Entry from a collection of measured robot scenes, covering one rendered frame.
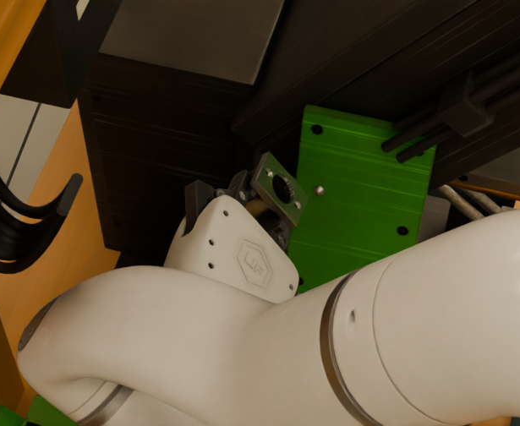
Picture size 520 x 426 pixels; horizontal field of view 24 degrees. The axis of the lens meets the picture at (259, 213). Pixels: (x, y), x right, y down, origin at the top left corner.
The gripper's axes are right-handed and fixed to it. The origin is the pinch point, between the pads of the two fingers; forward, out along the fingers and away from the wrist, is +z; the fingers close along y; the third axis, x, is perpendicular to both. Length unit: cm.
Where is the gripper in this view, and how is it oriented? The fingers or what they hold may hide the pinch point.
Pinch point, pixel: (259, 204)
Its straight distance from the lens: 102.6
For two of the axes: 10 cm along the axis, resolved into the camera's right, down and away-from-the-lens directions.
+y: -6.1, -7.0, -3.6
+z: 2.6, -6.1, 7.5
